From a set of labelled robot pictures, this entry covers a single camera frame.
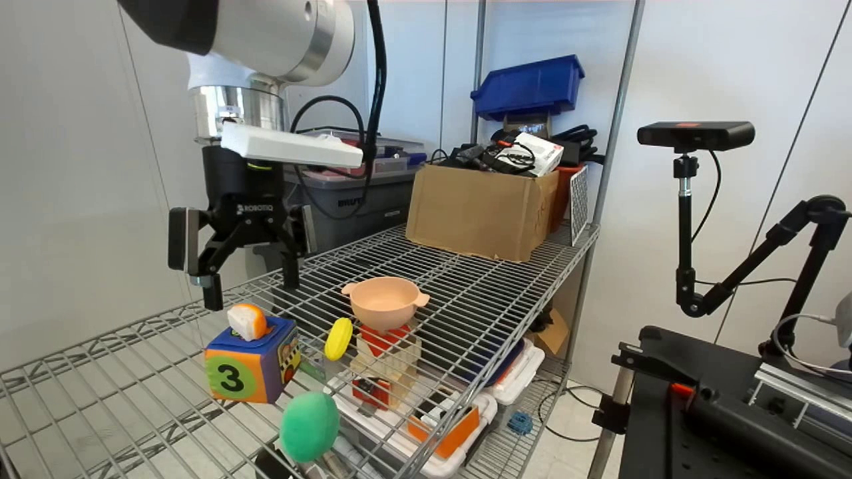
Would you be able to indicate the small white plastic container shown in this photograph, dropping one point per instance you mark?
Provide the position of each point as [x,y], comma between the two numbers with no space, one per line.
[521,368]

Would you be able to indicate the white tray with orange label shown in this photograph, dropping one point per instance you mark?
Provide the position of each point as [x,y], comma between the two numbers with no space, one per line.
[456,434]

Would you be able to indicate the colourful number cube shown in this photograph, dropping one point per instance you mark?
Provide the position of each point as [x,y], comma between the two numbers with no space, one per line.
[248,368]

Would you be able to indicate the white box with black print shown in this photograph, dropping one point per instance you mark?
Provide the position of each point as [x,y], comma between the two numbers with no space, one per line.
[530,151]

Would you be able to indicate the wooden block toy with red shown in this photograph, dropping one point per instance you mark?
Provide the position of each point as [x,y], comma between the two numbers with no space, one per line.
[388,363]

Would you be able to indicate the small blue object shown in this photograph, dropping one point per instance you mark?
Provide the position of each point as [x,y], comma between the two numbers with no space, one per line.
[521,423]

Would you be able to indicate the cardboard box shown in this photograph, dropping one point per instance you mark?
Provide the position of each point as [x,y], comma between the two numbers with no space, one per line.
[480,213]

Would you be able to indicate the green ball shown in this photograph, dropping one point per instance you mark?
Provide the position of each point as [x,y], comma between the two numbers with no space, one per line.
[309,426]

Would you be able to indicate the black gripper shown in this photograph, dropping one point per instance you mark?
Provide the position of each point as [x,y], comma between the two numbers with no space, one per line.
[244,190]

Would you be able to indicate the yellow toy object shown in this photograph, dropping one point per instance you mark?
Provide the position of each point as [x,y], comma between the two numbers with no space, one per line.
[340,339]

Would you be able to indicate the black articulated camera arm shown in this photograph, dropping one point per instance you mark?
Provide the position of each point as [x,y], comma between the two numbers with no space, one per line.
[682,249]

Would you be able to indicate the peach plastic bowl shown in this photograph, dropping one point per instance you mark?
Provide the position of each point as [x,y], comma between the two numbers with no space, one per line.
[384,302]

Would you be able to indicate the black cart frame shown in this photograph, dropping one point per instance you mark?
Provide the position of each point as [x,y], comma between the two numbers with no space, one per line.
[710,442]

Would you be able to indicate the grey storage tote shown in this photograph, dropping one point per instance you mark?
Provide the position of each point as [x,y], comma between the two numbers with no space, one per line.
[356,209]

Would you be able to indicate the blue plastic bin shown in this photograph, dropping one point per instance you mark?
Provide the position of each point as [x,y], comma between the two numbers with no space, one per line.
[527,89]

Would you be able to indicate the orange white toy object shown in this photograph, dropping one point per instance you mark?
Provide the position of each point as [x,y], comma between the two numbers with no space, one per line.
[248,320]

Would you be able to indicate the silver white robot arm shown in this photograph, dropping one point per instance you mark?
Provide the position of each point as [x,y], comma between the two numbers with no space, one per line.
[268,36]

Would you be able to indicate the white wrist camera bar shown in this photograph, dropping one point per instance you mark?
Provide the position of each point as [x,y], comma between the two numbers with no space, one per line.
[293,148]

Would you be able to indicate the black camera with red stripe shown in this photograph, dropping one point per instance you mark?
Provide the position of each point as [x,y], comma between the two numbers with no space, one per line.
[697,134]

